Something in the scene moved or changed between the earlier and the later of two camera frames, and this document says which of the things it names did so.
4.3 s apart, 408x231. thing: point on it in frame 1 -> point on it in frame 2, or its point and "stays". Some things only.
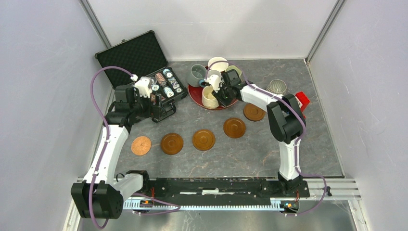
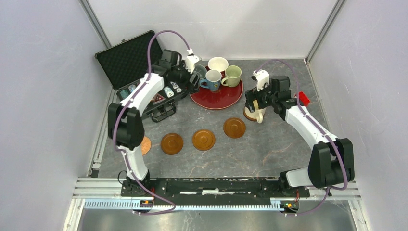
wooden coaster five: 203,139 stays
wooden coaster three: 172,143 stays
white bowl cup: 219,66 stays
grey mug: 198,72 stays
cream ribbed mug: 209,100 -> 257,114
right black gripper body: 223,95 -> 265,97
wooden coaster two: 234,127 stays
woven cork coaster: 141,145 stays
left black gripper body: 142,108 -> 182,75
